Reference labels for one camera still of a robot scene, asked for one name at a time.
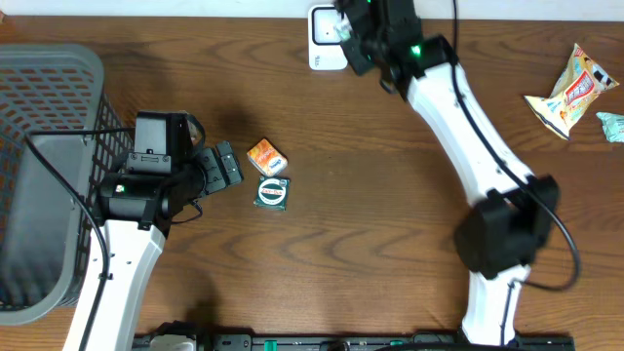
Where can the yellow snack bag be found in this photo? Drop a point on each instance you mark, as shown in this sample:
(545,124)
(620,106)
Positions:
(581,82)

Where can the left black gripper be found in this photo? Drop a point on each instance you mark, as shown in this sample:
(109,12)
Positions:
(214,161)

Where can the teal small carton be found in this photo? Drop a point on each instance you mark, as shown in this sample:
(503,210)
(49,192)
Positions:
(343,30)

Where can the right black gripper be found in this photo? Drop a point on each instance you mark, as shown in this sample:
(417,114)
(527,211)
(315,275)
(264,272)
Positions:
(355,59)

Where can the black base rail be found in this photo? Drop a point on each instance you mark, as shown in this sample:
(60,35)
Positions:
(245,342)

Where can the round tape roll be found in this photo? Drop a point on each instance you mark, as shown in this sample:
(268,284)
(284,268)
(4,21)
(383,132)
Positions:
(272,193)

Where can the mint green pack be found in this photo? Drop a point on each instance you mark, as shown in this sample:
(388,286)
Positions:
(613,126)

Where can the grey plastic shopping basket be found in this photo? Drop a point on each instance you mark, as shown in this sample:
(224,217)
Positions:
(55,93)

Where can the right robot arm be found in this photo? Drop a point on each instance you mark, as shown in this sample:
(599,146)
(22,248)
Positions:
(509,207)

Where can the white barcode scanner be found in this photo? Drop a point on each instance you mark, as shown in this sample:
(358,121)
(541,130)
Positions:
(324,51)

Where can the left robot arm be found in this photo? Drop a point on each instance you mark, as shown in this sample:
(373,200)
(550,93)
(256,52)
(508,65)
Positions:
(136,203)

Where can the orange small carton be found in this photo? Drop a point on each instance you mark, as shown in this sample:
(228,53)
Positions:
(267,158)

